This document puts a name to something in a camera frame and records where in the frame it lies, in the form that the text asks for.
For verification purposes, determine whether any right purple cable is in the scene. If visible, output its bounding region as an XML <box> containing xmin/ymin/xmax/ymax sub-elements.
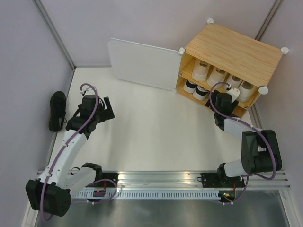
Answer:
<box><xmin>209</xmin><ymin>81</ymin><xmax>277</xmax><ymax>182</ymax></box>

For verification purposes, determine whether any white leather sneaker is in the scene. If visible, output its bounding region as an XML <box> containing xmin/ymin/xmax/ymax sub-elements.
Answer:
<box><xmin>226</xmin><ymin>74</ymin><xmax>242</xmax><ymax>88</ymax></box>
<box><xmin>238</xmin><ymin>81</ymin><xmax>257</xmax><ymax>102</ymax></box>

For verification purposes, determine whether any wooden shoe cabinet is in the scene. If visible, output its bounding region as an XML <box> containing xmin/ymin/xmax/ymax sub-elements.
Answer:
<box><xmin>177</xmin><ymin>18</ymin><xmax>289</xmax><ymax>117</ymax></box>

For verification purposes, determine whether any beige lace sneaker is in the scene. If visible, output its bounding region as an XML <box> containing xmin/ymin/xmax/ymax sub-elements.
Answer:
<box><xmin>192</xmin><ymin>59</ymin><xmax>211</xmax><ymax>82</ymax></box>

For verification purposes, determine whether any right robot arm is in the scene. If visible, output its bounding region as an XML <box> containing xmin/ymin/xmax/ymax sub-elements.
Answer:
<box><xmin>207</xmin><ymin>90</ymin><xmax>282</xmax><ymax>187</ymax></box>

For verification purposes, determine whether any white translucent cabinet door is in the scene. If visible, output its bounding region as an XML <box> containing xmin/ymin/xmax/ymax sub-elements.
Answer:
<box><xmin>107</xmin><ymin>38</ymin><xmax>185</xmax><ymax>91</ymax></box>

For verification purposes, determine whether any black canvas sneaker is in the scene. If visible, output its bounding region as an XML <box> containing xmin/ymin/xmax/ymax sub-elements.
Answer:
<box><xmin>48</xmin><ymin>91</ymin><xmax>66</xmax><ymax>132</ymax></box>
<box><xmin>205</xmin><ymin>99</ymin><xmax>214</xmax><ymax>111</ymax></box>

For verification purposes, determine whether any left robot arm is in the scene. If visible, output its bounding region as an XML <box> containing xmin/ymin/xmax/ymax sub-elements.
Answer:
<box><xmin>26</xmin><ymin>95</ymin><xmax>115</xmax><ymax>217</ymax></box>

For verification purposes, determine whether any aluminium rail with cable duct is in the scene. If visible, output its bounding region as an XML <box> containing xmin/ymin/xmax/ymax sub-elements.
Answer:
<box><xmin>63</xmin><ymin>169</ymin><xmax>291</xmax><ymax>202</ymax></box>

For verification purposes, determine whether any black and white sneaker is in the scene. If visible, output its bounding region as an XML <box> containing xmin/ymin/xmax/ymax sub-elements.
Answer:
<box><xmin>193</xmin><ymin>86</ymin><xmax>209</xmax><ymax>101</ymax></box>

